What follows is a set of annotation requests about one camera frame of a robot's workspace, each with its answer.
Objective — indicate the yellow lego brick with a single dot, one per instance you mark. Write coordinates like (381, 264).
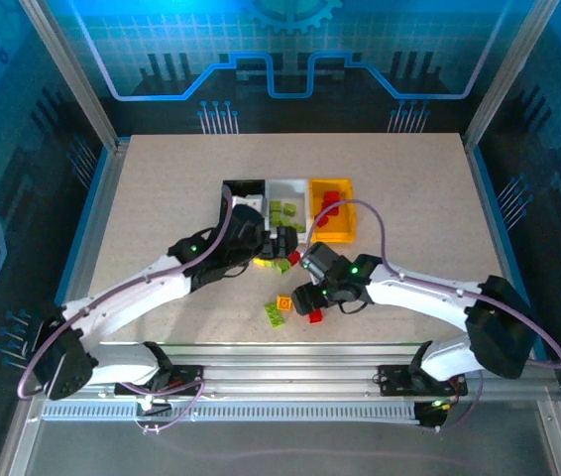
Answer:
(284, 302)
(260, 262)

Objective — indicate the long green lego brick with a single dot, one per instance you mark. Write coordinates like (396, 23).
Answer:
(274, 316)

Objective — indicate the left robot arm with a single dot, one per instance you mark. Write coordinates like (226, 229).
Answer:
(122, 302)

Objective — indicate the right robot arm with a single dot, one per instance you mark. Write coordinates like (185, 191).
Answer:
(424, 292)

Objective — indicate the black plastic bin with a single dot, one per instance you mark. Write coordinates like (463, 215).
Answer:
(246, 186)

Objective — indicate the white plastic bin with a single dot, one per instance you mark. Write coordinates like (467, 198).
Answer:
(288, 188)

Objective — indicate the orange plastic bin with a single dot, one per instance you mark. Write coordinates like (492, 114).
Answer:
(345, 223)

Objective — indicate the controller board with lights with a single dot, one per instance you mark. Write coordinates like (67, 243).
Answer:
(434, 411)

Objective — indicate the blue circuit backdrop poster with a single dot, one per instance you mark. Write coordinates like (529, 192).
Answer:
(280, 39)

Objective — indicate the aluminium front rail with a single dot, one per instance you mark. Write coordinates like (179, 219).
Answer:
(285, 362)

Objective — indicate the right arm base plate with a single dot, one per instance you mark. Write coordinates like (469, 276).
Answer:
(394, 379)

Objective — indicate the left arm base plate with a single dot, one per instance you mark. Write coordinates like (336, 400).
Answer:
(181, 377)

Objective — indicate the aluminium frame post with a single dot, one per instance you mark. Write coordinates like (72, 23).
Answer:
(508, 74)
(70, 74)

